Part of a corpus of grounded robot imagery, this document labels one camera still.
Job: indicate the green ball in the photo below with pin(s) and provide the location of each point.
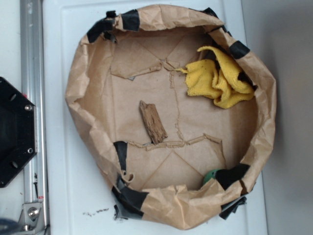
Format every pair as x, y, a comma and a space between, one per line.
210, 175

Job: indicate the brown wood piece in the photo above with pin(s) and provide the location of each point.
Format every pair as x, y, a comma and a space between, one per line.
152, 122

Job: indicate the brown paper bag bin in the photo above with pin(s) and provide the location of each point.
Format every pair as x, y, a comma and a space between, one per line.
130, 57

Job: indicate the yellow cloth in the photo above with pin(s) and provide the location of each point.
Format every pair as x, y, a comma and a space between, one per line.
217, 79

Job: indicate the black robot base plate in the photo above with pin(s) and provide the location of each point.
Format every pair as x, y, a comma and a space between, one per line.
17, 132

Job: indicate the aluminium rail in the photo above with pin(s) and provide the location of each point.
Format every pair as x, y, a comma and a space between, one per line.
33, 86

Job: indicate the metal corner bracket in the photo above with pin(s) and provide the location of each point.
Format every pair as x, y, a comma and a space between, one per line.
32, 219

